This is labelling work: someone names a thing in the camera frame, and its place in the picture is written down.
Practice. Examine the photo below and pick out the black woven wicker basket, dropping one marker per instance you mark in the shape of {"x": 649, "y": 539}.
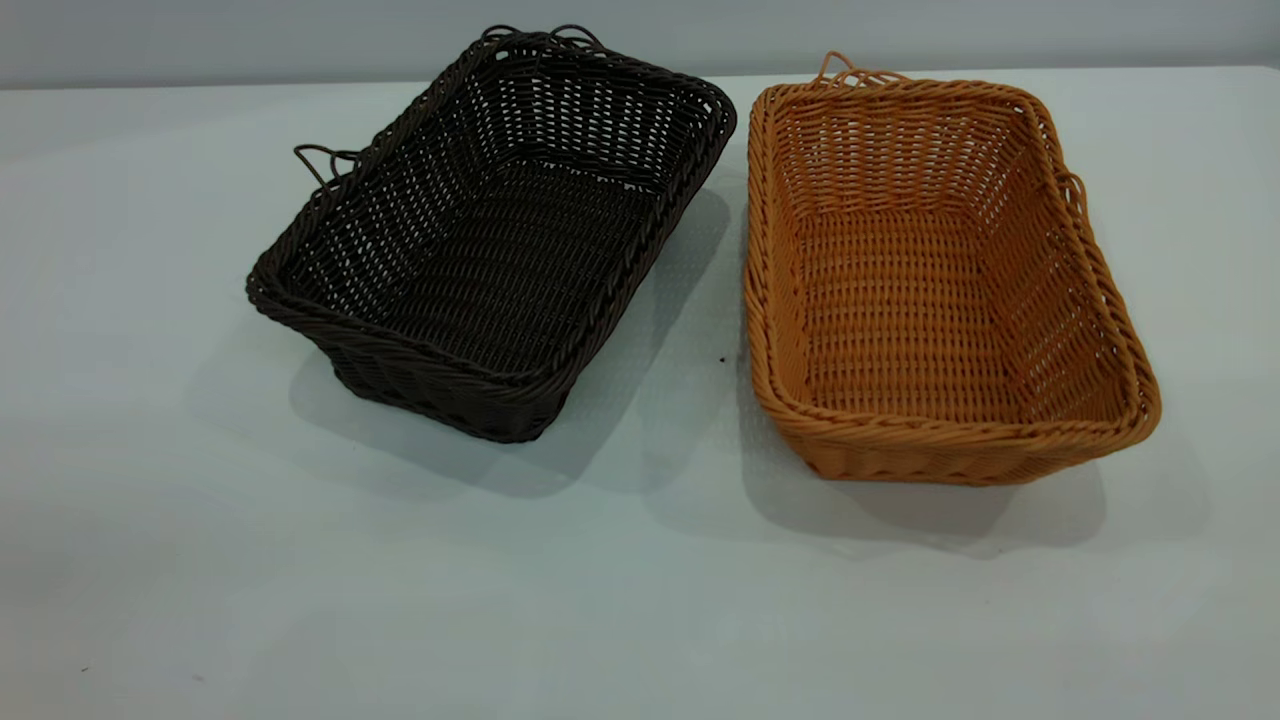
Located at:
{"x": 480, "y": 270}

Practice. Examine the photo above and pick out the orange woven wicker basket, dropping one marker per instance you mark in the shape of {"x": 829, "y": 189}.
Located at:
{"x": 900, "y": 320}

